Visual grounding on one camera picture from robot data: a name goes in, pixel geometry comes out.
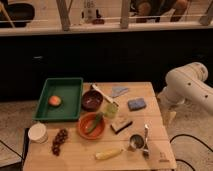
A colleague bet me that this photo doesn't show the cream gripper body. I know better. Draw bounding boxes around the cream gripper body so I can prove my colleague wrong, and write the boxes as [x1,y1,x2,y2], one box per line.
[160,100,177,126]

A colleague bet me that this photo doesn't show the blue sponge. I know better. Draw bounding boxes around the blue sponge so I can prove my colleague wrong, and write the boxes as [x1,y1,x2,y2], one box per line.
[128,98,146,111]

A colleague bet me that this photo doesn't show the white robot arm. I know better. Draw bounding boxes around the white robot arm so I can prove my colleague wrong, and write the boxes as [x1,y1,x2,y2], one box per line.
[157,62,213,126]

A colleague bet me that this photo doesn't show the small metal cup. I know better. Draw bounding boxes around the small metal cup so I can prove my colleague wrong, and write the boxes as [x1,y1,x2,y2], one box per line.
[129,134,144,151]

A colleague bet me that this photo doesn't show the light green plastic cup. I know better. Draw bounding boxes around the light green plastic cup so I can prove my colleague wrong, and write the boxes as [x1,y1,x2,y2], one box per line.
[106,104,118,119]

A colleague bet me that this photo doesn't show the white paper cup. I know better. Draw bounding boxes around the white paper cup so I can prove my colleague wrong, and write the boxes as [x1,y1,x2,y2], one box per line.
[28,123,48,143]

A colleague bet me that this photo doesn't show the metal fork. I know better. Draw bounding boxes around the metal fork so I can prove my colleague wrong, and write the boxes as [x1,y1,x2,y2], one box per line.
[143,124,149,159]

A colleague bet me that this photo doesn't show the black wooden board eraser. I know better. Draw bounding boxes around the black wooden board eraser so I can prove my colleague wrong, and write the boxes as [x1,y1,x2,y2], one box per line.
[110,118,133,134]

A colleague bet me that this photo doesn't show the grey blue cloth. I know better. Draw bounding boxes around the grey blue cloth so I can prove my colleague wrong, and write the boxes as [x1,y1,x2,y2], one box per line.
[111,86,129,98]

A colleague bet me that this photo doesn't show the yellow corn cob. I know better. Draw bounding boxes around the yellow corn cob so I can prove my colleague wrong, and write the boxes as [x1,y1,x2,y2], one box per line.
[95,148,123,160]

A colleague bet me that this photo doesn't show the dark purple bowl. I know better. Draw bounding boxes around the dark purple bowl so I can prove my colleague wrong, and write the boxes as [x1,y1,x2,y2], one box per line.
[82,90,103,111]

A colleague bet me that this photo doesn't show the orange plate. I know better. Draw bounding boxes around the orange plate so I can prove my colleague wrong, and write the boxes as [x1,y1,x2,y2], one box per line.
[77,112,105,140]

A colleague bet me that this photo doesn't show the green plastic tray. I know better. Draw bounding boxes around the green plastic tray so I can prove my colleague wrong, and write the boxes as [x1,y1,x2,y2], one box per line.
[33,77,83,122]

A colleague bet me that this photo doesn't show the seated person in background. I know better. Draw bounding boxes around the seated person in background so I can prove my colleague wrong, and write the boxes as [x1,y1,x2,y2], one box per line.
[130,0,188,23]

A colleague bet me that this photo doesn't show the dark red grape bunch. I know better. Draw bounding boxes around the dark red grape bunch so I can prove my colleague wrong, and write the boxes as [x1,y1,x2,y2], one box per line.
[51,129,68,156]

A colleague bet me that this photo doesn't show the orange peach fruit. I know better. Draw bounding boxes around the orange peach fruit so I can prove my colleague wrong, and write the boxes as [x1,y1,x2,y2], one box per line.
[48,95,62,107]

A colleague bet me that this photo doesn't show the white bottle in background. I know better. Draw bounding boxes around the white bottle in background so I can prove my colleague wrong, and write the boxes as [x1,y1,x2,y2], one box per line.
[84,0,96,23]

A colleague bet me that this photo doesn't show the black chair in background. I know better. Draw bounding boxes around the black chair in background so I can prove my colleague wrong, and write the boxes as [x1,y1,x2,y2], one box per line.
[0,3,35,28]

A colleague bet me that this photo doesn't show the black cable on floor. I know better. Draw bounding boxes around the black cable on floor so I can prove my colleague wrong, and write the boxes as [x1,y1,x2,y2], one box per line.
[169,133,213,171]

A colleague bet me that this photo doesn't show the white handled knife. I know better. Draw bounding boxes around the white handled knife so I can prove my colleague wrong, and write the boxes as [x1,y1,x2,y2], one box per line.
[91,84,119,107]

